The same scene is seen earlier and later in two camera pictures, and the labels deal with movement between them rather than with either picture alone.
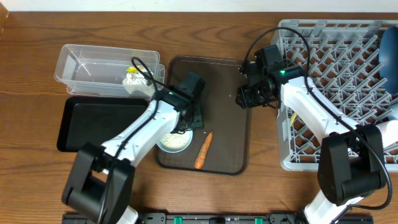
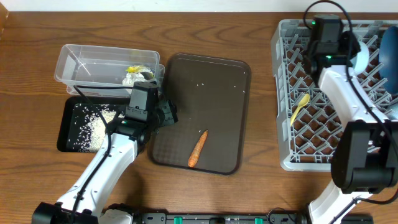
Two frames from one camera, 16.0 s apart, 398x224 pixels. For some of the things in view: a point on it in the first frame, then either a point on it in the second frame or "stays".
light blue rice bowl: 175,142 → 360,61
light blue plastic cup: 393,115 stays
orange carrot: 201,156 → 193,158
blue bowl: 388,60 stays
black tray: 83,120 stays
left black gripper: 197,114 → 169,116
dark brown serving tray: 223,146 stays
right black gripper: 247,94 → 344,43
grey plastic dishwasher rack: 343,55 stays
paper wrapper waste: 135,82 stays
